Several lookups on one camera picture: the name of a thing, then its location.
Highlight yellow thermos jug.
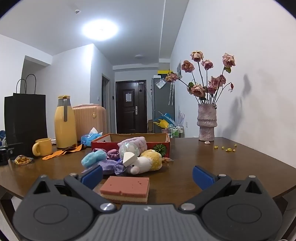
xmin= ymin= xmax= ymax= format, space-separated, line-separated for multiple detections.
xmin=55 ymin=95 xmax=78 ymax=149

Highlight blue tissue pack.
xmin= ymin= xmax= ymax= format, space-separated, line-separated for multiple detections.
xmin=81 ymin=127 xmax=103 ymax=147

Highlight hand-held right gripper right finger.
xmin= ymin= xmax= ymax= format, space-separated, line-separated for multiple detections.
xmin=178 ymin=165 xmax=273 ymax=212

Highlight yellow watering can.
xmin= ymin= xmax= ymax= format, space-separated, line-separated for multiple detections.
xmin=153 ymin=119 xmax=170 ymax=129

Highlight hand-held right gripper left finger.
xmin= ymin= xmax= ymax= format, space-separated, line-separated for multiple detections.
xmin=23 ymin=165 xmax=117 ymax=214

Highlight blue fluffy scrunchie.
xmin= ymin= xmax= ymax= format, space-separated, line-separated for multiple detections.
xmin=81 ymin=151 xmax=107 ymax=168

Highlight black device with cable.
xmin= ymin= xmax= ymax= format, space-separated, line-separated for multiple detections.
xmin=0 ymin=142 xmax=23 ymax=166

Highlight wire cart with bottles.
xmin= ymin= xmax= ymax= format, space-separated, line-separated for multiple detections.
xmin=168 ymin=124 xmax=184 ymax=138

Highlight dark side door frame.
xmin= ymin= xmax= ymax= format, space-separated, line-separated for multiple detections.
xmin=102 ymin=74 xmax=111 ymax=133

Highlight pink textured vase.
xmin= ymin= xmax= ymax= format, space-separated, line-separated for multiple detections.
xmin=197 ymin=103 xmax=218 ymax=141

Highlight dried pink roses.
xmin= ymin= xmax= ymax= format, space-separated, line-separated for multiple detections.
xmin=165 ymin=50 xmax=236 ymax=105

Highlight white wedge makeup sponge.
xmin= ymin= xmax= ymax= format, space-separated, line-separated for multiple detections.
xmin=122 ymin=152 xmax=137 ymax=167

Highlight dark brown entrance door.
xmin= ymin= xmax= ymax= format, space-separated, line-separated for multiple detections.
xmin=116 ymin=80 xmax=147 ymax=134

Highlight clear iridescent ball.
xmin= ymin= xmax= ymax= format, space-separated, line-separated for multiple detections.
xmin=119 ymin=142 xmax=140 ymax=160

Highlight purple cloth pouch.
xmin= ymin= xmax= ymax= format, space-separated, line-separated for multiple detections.
xmin=82 ymin=160 xmax=126 ymax=175

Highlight pink suitcase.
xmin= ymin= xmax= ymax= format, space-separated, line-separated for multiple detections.
xmin=72 ymin=104 xmax=108 ymax=139

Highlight pink and cream sponge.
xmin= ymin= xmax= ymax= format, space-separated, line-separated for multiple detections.
xmin=100 ymin=176 xmax=150 ymax=204

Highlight clear packet of nuts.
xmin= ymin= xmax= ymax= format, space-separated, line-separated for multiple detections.
xmin=14 ymin=155 xmax=33 ymax=165

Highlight red cardboard box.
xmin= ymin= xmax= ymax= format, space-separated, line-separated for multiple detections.
xmin=91 ymin=133 xmax=171 ymax=158

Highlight orange leather strap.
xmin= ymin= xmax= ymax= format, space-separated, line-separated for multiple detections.
xmin=42 ymin=144 xmax=87 ymax=160

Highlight scattered yellow crumbs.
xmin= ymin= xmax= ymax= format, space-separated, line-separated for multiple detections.
xmin=214 ymin=144 xmax=237 ymax=153

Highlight white and yellow plush toy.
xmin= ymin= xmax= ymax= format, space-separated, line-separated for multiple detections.
xmin=127 ymin=149 xmax=162 ymax=175

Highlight yellow mug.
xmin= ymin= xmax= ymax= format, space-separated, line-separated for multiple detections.
xmin=32 ymin=138 xmax=53 ymax=156

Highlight grey refrigerator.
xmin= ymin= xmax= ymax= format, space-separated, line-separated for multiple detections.
xmin=151 ymin=75 xmax=175 ymax=133

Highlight round ceiling light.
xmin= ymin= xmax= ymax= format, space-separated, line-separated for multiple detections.
xmin=82 ymin=20 xmax=119 ymax=41

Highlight black paper bag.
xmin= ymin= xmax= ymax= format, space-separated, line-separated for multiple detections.
xmin=4 ymin=74 xmax=48 ymax=157

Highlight blue packages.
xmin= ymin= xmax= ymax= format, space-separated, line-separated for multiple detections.
xmin=158 ymin=112 xmax=176 ymax=124

